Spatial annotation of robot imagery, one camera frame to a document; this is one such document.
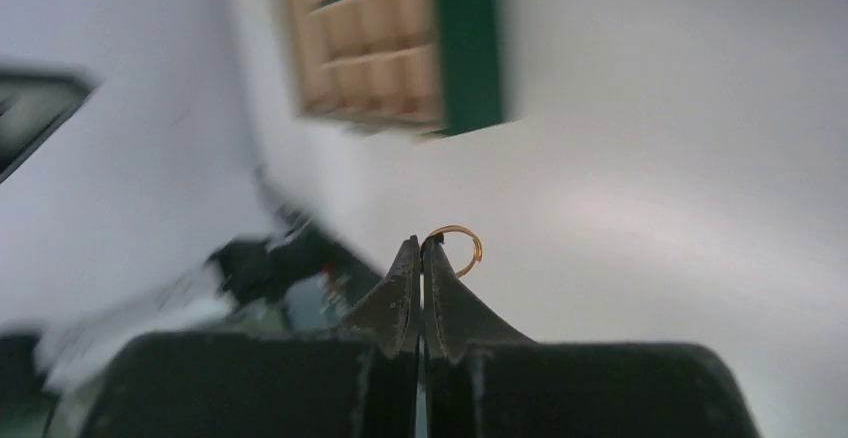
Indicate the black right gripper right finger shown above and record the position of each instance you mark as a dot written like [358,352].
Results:
[484,378]

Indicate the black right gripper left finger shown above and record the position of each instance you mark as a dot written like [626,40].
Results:
[358,379]

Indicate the green jewelry box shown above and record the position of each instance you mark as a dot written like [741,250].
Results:
[470,66]

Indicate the green jewelry tray insert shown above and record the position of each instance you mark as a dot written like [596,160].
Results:
[368,62]

